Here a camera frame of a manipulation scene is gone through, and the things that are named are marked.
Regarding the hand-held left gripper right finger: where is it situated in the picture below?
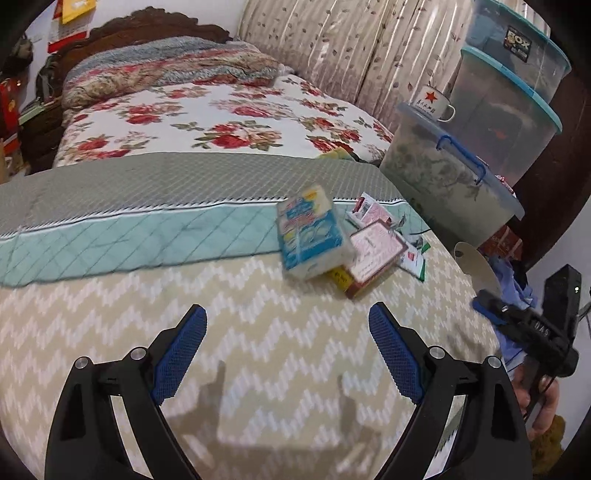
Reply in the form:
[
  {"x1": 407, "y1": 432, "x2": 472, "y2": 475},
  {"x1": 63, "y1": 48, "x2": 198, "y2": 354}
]
[{"x1": 368, "y1": 301, "x2": 534, "y2": 480}]

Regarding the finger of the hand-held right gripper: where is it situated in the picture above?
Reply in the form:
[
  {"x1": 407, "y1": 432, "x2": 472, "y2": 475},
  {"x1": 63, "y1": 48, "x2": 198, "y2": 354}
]
[{"x1": 472, "y1": 290, "x2": 513, "y2": 328}]

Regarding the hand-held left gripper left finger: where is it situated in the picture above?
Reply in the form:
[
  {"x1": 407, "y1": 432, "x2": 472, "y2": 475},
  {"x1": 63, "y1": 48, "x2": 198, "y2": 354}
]
[{"x1": 45, "y1": 304, "x2": 208, "y2": 480}]

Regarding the blue white tissue packet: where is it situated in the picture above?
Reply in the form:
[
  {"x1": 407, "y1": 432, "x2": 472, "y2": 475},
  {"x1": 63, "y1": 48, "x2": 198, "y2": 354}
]
[{"x1": 276, "y1": 184, "x2": 356, "y2": 281}]

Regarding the person's right hand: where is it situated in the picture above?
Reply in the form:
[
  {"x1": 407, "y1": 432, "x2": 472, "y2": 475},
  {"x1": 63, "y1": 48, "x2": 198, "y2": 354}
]
[{"x1": 512, "y1": 364, "x2": 561, "y2": 439}]

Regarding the blue cloth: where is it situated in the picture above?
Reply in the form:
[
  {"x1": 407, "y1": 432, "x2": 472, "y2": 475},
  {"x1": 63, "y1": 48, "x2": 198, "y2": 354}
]
[{"x1": 487, "y1": 256, "x2": 536, "y2": 374}]

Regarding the red printed box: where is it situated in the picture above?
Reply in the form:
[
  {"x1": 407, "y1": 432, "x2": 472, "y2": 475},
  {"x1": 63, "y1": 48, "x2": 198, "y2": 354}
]
[{"x1": 480, "y1": 224, "x2": 525, "y2": 261}]

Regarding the green and white sachet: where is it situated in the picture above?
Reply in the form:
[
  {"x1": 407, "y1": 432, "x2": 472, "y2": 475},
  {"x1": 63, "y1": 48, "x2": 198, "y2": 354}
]
[{"x1": 398, "y1": 242, "x2": 432, "y2": 281}]

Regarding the long yellow box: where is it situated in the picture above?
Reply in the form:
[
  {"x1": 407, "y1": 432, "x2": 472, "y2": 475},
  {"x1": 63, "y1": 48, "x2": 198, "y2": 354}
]
[{"x1": 329, "y1": 265, "x2": 356, "y2": 291}]

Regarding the zigzag pattern quilt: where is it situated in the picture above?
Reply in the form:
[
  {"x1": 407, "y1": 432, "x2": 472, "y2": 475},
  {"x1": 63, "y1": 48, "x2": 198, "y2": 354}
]
[{"x1": 0, "y1": 151, "x2": 504, "y2": 480}]

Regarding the red and pink box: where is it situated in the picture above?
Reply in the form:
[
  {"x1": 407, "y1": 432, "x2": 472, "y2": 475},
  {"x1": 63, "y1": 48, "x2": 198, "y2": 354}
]
[{"x1": 344, "y1": 219, "x2": 409, "y2": 300}]

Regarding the pink packet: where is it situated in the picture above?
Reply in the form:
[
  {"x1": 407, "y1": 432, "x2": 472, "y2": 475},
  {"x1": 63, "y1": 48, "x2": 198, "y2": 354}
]
[{"x1": 352, "y1": 191, "x2": 398, "y2": 232}]

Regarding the dark wooden cabinet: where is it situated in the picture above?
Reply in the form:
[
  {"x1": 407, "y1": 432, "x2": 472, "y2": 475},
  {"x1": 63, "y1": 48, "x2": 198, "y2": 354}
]
[{"x1": 510, "y1": 28, "x2": 591, "y2": 273}]

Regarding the large bin with teal lid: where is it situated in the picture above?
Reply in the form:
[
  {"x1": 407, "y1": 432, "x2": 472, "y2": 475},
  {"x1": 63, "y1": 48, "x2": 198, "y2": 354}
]
[{"x1": 450, "y1": 45, "x2": 563, "y2": 185}]

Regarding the white mug with red star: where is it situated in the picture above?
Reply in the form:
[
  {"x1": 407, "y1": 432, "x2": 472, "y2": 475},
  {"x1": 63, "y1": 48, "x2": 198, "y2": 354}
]
[{"x1": 411, "y1": 83, "x2": 456, "y2": 123}]

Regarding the floral bedsheet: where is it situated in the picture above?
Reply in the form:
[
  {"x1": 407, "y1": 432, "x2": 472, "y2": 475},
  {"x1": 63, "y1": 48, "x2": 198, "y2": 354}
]
[{"x1": 52, "y1": 74, "x2": 395, "y2": 169}]

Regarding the clear bin with black label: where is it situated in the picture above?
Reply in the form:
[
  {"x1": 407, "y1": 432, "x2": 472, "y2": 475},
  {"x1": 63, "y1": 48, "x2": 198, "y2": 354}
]
[{"x1": 466, "y1": 0, "x2": 572, "y2": 104}]

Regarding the striped floral blanket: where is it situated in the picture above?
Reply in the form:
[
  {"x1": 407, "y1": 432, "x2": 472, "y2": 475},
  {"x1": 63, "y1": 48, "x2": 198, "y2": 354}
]
[{"x1": 61, "y1": 36, "x2": 287, "y2": 112}]

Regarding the leaf print curtain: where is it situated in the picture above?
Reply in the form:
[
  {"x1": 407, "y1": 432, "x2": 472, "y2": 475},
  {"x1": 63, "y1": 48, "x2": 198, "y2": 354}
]
[{"x1": 238, "y1": 0, "x2": 481, "y2": 134}]

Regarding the carved wooden headboard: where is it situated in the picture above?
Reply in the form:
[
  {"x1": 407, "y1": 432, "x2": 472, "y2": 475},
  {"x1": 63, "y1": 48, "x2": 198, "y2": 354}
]
[{"x1": 34, "y1": 6, "x2": 232, "y2": 102}]

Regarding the shelf rack with clothes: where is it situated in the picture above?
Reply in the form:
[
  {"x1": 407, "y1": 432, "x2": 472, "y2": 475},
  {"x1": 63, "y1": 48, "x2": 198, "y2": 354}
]
[{"x1": 0, "y1": 34, "x2": 38, "y2": 183}]

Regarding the clear bin with blue handle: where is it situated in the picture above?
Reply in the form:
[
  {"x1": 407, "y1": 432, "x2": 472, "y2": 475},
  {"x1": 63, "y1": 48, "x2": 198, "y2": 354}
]
[{"x1": 379, "y1": 102, "x2": 526, "y2": 250}]

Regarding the red and yellow wall calendar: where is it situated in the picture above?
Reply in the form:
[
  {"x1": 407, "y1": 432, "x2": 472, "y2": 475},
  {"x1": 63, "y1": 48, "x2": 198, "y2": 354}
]
[{"x1": 46, "y1": 0, "x2": 99, "y2": 54}]

